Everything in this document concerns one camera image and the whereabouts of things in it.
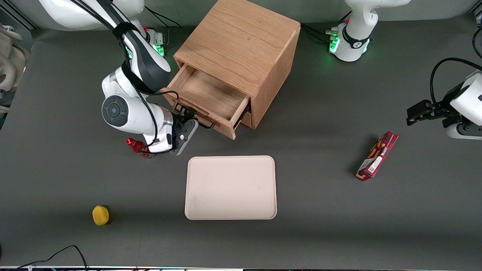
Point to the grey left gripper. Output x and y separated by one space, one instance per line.
441 110

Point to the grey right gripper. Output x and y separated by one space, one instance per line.
181 121

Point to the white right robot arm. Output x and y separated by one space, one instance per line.
116 111

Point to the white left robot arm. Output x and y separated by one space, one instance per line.
354 45

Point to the wooden two-drawer cabinet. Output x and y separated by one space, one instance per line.
241 41

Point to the small red soda bottle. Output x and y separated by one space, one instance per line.
132 143

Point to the red snack box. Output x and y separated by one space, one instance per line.
377 156

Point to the beige rectangular plastic tray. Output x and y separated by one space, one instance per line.
230 187

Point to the yellow toy fruit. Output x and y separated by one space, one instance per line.
100 215

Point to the beige plastic object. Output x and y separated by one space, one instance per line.
11 64

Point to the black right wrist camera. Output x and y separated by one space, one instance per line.
176 131

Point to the grey metal frame bar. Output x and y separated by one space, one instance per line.
19 17
475 14

